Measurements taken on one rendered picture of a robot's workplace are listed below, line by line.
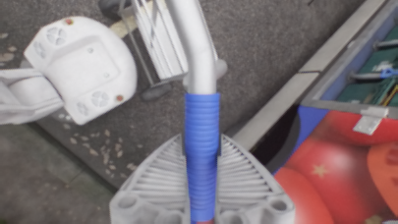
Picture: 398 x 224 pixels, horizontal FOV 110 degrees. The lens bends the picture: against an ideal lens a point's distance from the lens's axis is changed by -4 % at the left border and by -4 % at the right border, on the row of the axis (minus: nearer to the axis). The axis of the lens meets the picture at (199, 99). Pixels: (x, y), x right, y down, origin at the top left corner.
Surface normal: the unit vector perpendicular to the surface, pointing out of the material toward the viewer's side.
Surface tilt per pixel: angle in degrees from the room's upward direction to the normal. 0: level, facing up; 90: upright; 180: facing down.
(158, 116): 0
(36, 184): 8
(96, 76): 0
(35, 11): 0
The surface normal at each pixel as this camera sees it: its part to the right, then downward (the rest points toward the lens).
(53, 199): 0.43, 0.00
